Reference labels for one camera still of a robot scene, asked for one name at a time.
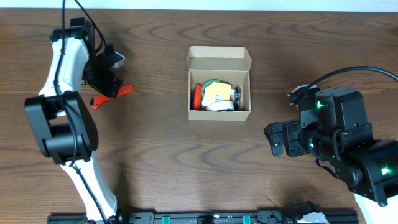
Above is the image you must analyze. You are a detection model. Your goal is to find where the red utility knife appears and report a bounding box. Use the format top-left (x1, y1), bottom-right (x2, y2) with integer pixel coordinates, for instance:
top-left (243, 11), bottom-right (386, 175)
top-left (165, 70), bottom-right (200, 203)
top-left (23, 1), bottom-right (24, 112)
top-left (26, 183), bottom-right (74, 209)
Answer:
top-left (90, 84), bottom-right (134, 109)

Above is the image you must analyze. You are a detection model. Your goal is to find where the white tape roll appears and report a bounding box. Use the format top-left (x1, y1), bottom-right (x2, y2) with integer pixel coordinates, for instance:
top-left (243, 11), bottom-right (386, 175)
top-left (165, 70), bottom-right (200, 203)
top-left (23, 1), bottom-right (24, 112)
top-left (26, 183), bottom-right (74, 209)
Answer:
top-left (206, 101), bottom-right (235, 111)

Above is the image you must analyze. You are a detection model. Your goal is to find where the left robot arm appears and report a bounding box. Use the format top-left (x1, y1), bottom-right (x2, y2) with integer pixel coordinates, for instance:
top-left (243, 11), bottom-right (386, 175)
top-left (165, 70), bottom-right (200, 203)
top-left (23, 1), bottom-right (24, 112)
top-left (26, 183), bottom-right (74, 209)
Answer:
top-left (24, 17), bottom-right (129, 223)

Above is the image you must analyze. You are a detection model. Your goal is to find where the red cylindrical lighter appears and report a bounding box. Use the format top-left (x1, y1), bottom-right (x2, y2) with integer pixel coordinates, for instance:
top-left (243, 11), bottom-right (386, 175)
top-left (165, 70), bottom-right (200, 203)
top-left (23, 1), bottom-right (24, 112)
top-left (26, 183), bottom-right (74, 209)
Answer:
top-left (193, 84), bottom-right (202, 110)

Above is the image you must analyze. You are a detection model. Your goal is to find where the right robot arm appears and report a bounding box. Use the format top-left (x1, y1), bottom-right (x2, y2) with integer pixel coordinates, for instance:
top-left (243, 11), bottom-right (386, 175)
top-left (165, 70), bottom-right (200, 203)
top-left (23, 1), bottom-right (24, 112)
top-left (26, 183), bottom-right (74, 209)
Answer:
top-left (264, 86), bottom-right (397, 223)

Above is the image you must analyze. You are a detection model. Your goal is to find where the green tape roll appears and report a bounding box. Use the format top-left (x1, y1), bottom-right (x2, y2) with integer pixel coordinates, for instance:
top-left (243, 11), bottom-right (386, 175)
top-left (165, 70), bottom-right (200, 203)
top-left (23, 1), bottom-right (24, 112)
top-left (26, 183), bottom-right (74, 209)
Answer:
top-left (201, 79), bottom-right (224, 96)

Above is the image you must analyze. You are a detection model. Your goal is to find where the brown cardboard box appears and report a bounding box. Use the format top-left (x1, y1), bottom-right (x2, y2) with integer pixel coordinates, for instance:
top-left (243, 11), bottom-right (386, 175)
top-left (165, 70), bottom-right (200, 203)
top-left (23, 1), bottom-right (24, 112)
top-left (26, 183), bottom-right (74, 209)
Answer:
top-left (187, 46), bottom-right (252, 121)

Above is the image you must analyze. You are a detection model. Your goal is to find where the black mounting rail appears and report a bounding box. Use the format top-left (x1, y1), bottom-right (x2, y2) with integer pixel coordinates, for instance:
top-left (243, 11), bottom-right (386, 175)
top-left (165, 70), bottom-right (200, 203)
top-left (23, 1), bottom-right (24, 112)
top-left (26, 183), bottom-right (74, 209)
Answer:
top-left (47, 200), bottom-right (359, 224)

